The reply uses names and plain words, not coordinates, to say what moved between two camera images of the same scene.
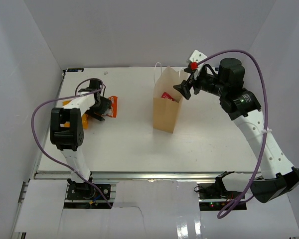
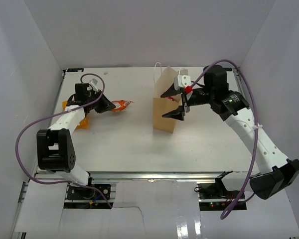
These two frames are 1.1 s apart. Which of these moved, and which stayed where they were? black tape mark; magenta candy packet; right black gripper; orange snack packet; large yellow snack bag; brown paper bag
Moved: right black gripper; orange snack packet
Stayed: large yellow snack bag; brown paper bag; magenta candy packet; black tape mark
